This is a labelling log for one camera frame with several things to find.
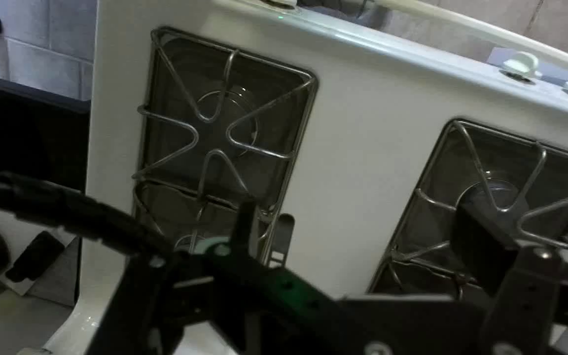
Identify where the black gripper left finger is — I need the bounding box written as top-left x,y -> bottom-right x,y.
85,200 -> 296,355

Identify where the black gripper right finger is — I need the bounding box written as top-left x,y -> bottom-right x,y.
458,184 -> 566,355

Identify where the small black flat object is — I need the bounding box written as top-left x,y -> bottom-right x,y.
6,229 -> 67,284

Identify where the white flat board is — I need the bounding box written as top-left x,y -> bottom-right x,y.
0,203 -> 83,355

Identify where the black side table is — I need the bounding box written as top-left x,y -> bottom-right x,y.
0,67 -> 93,196

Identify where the white gas stove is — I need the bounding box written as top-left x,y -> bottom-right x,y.
16,0 -> 568,355

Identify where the thin black camera cable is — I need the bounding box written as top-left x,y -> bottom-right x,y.
0,172 -> 176,263

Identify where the black wire burner grate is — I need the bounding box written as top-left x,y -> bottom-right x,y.
367,117 -> 568,302
132,26 -> 320,269

